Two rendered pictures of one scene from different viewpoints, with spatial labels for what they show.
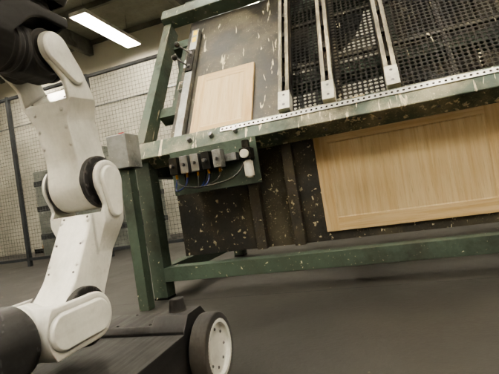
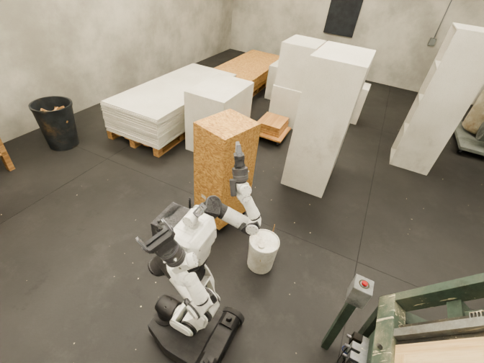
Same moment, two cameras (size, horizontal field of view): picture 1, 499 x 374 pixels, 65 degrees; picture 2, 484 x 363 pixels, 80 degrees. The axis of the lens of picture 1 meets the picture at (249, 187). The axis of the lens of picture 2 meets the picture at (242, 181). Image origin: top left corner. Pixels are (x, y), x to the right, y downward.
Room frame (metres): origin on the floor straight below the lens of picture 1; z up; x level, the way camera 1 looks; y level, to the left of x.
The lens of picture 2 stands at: (1.29, -0.54, 2.53)
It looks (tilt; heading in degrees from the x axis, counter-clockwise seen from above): 38 degrees down; 94
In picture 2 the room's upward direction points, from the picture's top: 7 degrees clockwise
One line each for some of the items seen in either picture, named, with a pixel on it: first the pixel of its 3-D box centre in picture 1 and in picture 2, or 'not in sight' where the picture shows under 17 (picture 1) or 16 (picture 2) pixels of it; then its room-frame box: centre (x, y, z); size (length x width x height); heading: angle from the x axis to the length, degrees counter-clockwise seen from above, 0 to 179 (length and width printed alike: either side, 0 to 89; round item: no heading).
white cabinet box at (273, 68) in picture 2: not in sight; (281, 78); (1.46, 6.17, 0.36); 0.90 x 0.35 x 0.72; 72
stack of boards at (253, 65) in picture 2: not in sight; (250, 72); (0.69, 6.72, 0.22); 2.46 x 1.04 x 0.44; 72
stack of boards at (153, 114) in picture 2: not in sight; (178, 102); (-0.32, 4.21, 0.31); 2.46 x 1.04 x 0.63; 72
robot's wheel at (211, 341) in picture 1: (212, 348); not in sight; (1.12, 0.17, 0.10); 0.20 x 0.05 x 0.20; 162
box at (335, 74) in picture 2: not in sight; (324, 122); (2.05, 3.09, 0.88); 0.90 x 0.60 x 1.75; 72
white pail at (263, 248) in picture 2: not in sight; (263, 248); (1.46, 1.34, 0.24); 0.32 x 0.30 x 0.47; 72
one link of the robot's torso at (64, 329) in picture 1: (52, 323); (187, 317); (0.93, 0.51, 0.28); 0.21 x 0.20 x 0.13; 162
